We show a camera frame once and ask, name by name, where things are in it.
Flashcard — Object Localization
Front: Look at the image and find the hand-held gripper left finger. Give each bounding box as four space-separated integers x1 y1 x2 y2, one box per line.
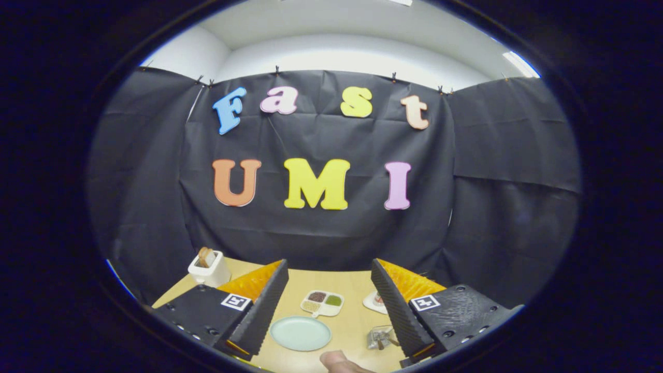
151 259 290 362

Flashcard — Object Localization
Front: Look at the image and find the white toaster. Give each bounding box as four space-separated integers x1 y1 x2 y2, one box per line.
188 251 232 288

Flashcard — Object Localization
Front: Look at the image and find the clear cutlery holder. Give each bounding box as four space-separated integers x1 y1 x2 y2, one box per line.
367 325 400 351

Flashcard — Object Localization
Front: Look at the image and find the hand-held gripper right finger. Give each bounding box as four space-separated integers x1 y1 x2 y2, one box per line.
370 258 525 364

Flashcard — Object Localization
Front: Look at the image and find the pale green round plate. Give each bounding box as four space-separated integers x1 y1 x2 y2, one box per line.
270 316 332 352

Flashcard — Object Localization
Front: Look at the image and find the black backdrop cloth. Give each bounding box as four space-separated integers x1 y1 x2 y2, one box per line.
87 66 583 310

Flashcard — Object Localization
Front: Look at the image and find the white square coaster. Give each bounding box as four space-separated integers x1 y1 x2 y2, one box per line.
363 291 389 315

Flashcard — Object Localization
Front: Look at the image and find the white divided tray with grains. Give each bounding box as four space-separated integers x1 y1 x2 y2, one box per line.
300 290 344 318

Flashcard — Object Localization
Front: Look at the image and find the small ceiling light panel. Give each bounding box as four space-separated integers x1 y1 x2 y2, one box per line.
502 51 540 78

